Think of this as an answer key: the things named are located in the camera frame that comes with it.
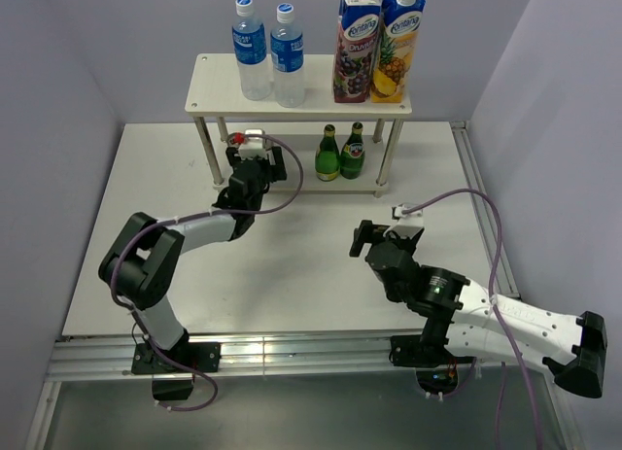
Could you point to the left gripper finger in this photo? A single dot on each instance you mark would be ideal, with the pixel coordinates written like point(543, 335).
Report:
point(233, 156)
point(277, 168)

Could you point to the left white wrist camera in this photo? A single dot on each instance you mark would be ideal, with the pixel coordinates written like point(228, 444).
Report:
point(254, 145)

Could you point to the aluminium frame rail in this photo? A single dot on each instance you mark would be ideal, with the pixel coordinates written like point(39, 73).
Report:
point(305, 329)

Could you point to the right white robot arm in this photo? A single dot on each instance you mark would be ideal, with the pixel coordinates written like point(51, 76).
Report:
point(463, 321)

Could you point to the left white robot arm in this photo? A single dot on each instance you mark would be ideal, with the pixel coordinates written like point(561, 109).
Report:
point(140, 265)

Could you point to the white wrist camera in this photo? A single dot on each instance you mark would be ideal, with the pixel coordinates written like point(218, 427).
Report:
point(254, 145)
point(405, 224)

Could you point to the Pocari Sweat bottle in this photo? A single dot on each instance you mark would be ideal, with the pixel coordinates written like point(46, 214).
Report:
point(250, 49)
point(286, 46)

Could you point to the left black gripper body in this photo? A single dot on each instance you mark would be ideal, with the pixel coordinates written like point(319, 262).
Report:
point(266, 173)

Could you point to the green glass bottle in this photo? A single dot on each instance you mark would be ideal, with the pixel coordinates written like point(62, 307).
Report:
point(327, 157)
point(352, 155)

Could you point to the white two-tier shelf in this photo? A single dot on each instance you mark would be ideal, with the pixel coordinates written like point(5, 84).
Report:
point(217, 106)

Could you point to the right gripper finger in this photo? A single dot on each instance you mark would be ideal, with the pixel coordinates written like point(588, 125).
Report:
point(366, 233)
point(416, 233)

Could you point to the purple grape juice carton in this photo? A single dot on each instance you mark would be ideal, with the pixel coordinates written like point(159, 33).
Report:
point(357, 33)

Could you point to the yellow pineapple juice carton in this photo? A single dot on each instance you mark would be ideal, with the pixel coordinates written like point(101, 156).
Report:
point(399, 30)

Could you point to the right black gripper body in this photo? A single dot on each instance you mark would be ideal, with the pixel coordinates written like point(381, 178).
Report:
point(392, 294)

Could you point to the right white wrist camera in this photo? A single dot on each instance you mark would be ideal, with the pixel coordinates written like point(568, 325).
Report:
point(405, 224)

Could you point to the silver energy can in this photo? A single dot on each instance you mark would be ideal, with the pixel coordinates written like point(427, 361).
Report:
point(234, 139)

